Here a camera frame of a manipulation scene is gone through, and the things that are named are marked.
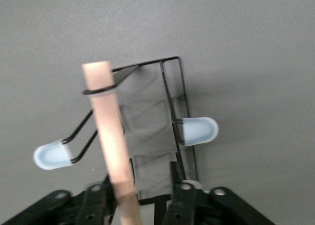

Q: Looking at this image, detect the black wire cup holder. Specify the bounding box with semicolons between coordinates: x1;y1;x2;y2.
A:
33;56;219;225

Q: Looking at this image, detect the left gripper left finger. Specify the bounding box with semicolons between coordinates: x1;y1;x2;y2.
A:
81;175;118;225

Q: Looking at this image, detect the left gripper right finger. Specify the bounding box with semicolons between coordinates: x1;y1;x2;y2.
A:
163;162;205;225

